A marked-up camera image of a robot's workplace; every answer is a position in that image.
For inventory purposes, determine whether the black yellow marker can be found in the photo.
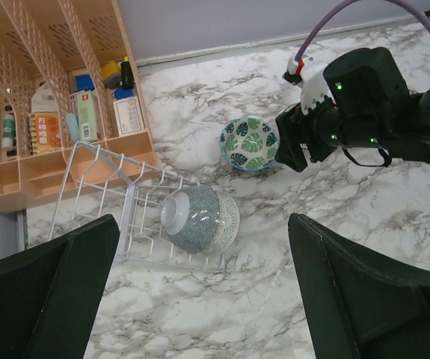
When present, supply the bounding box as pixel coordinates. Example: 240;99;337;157
120;56;134;90

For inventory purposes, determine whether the blue wave hexagon bowl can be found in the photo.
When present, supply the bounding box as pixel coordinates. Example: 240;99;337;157
161;186;221;254

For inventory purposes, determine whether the white wire dish rack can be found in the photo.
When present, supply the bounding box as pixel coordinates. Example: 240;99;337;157
48;141;225;273

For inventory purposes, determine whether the green leaf patterned bowl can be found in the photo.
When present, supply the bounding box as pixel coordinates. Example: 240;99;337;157
219;116;279;171

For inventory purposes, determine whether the orange labelled white bottle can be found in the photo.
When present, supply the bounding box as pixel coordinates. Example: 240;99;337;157
28;82;62;155

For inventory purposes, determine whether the blue block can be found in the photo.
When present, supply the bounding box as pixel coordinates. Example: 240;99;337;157
75;74;94;91

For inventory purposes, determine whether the green white box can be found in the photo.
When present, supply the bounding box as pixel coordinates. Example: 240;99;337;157
70;90;102;143

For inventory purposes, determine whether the yellow grey eraser block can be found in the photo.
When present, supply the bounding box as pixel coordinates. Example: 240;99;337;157
102;61;122;89

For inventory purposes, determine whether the light blue spoon handle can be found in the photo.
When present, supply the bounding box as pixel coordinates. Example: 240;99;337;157
65;113;80;143

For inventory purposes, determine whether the small white glue bottle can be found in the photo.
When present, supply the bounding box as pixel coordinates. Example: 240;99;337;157
1;114;15;151

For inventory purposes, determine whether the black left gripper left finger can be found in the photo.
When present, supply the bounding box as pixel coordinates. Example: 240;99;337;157
0;215;120;358

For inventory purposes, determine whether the white teal patterned bowl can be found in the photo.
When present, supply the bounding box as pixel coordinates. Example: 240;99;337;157
202;191;240;257

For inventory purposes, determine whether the white label card box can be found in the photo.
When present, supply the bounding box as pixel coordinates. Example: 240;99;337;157
113;96;144;136

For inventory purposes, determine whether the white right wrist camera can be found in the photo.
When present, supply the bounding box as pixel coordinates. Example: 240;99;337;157
283;55;333;115

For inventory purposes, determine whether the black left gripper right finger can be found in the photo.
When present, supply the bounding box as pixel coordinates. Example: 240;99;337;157
288;213;430;358

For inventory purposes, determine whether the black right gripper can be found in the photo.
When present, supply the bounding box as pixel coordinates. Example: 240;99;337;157
275;47;411;172

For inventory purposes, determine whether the orange plastic file organizer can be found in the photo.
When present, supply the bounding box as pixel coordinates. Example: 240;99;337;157
0;1;158;213

